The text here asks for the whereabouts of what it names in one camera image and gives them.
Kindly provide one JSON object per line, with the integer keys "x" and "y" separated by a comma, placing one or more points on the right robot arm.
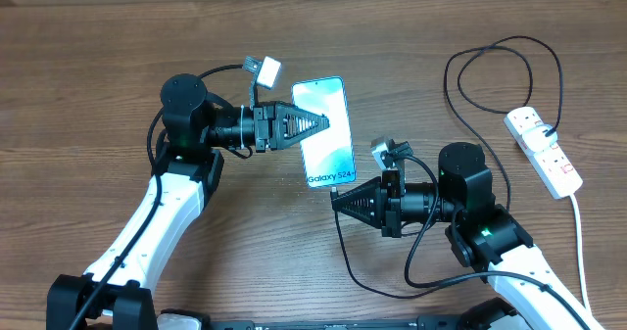
{"x": 483, "y": 235}

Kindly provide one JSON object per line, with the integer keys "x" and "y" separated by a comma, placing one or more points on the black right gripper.
{"x": 382, "y": 193}

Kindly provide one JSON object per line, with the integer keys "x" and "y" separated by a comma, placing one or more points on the Samsung Galaxy smartphone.
{"x": 328, "y": 156}

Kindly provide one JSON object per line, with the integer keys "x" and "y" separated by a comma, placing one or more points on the white power strip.
{"x": 552, "y": 165}

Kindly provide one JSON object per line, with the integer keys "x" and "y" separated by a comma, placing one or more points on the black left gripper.
{"x": 277, "y": 137}

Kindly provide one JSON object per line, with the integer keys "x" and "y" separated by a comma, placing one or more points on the white charger plug adapter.
{"x": 538, "y": 139}

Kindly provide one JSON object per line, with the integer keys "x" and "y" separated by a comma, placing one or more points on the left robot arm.
{"x": 186, "y": 168}

